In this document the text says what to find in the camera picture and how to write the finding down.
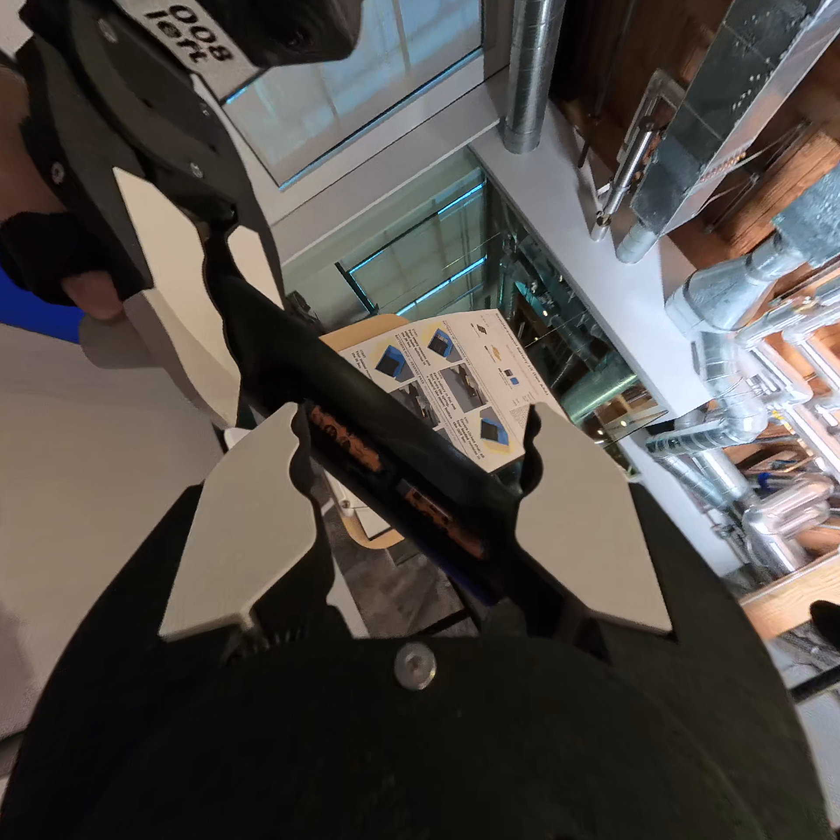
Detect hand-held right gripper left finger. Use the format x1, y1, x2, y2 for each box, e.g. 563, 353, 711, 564
161, 405, 332, 644

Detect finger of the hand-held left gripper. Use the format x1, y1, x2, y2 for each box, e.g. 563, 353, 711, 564
112, 168, 245, 429
226, 226, 286, 311

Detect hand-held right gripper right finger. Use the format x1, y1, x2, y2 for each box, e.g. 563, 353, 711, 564
506, 405, 674, 640

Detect black remote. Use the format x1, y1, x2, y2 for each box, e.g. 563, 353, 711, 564
203, 243, 580, 619

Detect orange black battery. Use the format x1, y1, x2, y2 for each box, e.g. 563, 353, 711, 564
308, 406, 385, 475
397, 482, 488, 556

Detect blue plastic bin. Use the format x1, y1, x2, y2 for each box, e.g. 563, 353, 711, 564
0, 269, 84, 346

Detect person's left hand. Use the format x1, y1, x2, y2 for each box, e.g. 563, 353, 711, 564
0, 63, 132, 324

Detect tall glass window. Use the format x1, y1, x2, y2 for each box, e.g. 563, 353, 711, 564
334, 178, 494, 317

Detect large glass window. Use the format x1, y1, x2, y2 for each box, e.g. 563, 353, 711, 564
224, 0, 485, 189

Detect instruction sheet on stand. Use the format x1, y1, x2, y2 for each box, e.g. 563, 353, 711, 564
321, 310, 569, 553

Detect silver ceiling pipes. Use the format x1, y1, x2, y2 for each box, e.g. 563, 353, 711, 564
591, 0, 840, 568

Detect silver air duct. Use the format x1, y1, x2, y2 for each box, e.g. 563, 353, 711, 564
500, 0, 569, 156

